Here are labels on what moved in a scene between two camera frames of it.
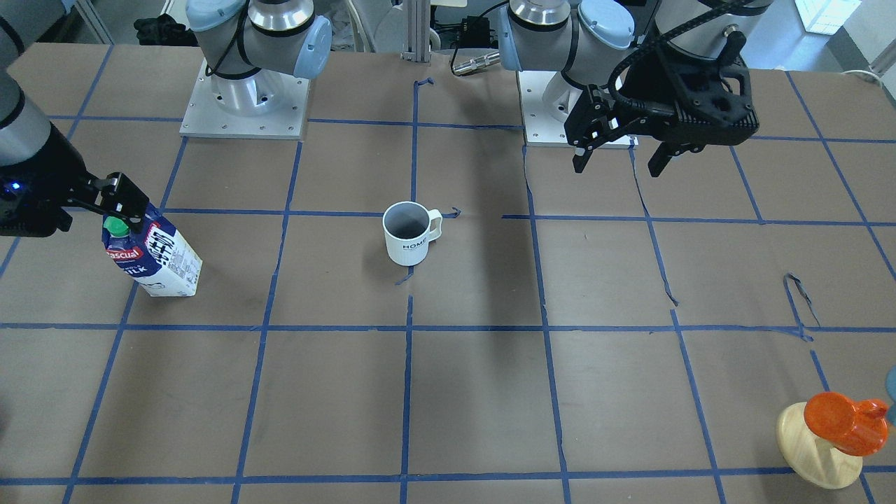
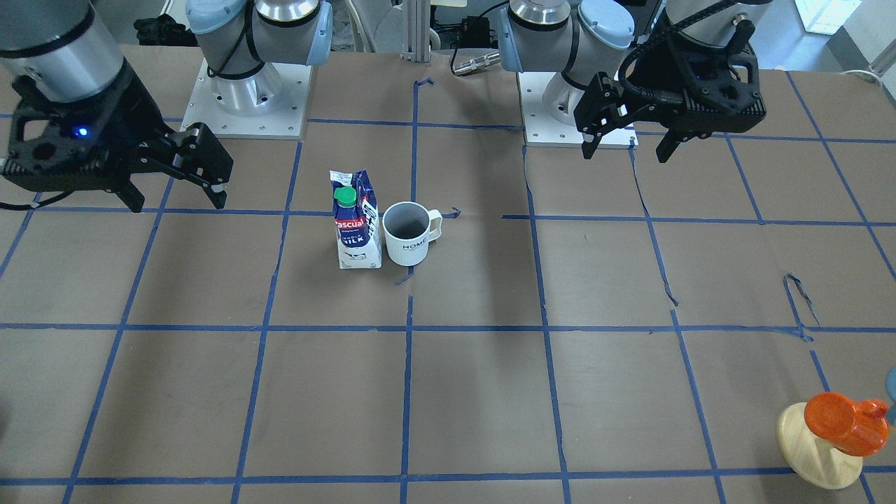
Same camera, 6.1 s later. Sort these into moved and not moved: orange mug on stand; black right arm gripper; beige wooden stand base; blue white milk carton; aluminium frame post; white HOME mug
Moved: black right arm gripper; blue white milk carton
Not moved: aluminium frame post; beige wooden stand base; white HOME mug; orange mug on stand
